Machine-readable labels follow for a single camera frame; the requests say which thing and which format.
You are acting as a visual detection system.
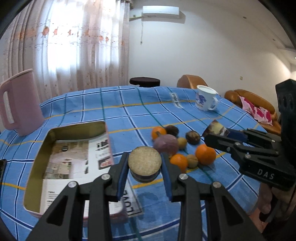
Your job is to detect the larger orange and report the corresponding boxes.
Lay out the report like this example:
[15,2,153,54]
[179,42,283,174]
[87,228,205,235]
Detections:
[195,144,216,166]

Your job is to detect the printed paper in tin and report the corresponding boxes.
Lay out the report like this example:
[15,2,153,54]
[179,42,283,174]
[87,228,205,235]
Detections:
[40,138,143,218]

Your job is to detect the right hand holding gripper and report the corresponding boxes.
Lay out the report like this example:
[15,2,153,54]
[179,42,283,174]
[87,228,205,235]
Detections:
[257,183,295,219]

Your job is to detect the dark wrinkled passion fruit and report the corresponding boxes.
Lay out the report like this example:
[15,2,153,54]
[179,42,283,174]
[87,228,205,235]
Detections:
[165,125,179,137]

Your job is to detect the brown wrinkled passion fruit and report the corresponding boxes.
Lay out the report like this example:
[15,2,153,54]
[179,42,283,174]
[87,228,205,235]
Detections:
[185,131,201,145]

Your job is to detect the white floral curtain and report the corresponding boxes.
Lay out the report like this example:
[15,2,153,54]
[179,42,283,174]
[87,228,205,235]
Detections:
[1,1,131,101]

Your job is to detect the orange leather sofa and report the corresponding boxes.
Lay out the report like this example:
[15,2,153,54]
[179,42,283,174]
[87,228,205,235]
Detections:
[224,89,281,136]

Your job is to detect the black smartphone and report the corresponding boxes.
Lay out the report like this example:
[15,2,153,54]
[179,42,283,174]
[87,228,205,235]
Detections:
[0,159,7,183]

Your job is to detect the tan shiitake mushroom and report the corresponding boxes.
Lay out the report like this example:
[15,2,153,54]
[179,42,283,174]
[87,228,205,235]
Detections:
[128,146,162,183]

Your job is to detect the pink gold tin box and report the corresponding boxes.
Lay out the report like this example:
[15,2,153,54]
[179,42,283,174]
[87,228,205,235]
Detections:
[23,121,114,218]

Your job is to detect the brown longan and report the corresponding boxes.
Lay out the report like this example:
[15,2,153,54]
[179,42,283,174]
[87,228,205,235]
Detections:
[186,154,199,169]

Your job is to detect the small orange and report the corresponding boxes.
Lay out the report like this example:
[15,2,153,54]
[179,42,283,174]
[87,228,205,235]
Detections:
[170,154,188,173]

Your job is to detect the pink floral cushion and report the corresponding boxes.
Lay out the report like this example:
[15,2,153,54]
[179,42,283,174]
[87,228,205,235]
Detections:
[239,96,273,126]

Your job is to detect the blue plaid tablecloth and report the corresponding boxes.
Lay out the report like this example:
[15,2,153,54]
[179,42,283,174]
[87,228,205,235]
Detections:
[0,85,269,241]

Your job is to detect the dark round stool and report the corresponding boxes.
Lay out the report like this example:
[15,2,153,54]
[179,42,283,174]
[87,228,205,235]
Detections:
[129,77,161,87]

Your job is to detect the brown white cut fruit piece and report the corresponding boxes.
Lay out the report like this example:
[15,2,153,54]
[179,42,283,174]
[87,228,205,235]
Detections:
[202,120,230,137]

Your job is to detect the white wall air conditioner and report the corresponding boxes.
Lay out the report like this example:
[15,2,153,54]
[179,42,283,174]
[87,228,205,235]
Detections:
[142,6,180,19]

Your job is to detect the pink plastic pitcher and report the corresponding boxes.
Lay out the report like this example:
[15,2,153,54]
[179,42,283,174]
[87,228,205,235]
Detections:
[1,69,45,137]

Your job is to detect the purple mangosteen with stem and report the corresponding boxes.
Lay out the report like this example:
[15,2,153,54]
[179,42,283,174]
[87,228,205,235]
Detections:
[153,133,179,156]

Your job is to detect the white blue floral mug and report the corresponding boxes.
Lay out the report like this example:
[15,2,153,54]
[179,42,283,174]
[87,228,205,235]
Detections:
[195,85,218,111]

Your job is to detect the small yellow-green longan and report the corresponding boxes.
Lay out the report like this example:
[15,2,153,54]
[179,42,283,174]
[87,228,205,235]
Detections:
[177,137,187,150]

